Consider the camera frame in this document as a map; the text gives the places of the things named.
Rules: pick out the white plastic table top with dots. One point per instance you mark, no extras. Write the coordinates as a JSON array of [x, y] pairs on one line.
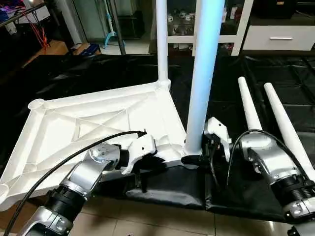
[[83, 123]]

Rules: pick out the white plastic table leg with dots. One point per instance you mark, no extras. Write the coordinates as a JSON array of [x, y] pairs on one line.
[[288, 123], [249, 101], [203, 69], [162, 42]]

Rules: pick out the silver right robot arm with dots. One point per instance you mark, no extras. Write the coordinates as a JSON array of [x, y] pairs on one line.
[[275, 167]]

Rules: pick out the black work mat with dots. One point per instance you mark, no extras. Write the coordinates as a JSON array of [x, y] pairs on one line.
[[197, 191]]

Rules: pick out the white glass-door cabinet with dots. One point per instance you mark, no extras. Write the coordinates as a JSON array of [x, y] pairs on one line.
[[182, 24]]

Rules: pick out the blue and yellow box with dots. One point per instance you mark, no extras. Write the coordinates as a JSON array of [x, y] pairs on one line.
[[86, 48]]

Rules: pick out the white drawer unit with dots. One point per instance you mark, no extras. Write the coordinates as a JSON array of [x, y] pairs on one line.
[[280, 37]]

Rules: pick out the brown wooden desk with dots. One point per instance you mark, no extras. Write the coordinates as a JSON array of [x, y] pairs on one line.
[[44, 51]]

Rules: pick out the black speaker box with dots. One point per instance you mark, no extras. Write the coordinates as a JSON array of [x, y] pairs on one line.
[[275, 7]]

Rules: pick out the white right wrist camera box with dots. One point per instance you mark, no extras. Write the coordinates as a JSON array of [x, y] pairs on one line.
[[217, 132]]

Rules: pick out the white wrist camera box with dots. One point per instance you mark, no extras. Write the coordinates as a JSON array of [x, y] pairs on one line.
[[140, 147], [217, 132]]

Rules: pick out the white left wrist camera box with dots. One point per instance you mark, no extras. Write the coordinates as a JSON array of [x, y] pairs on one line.
[[140, 147]]

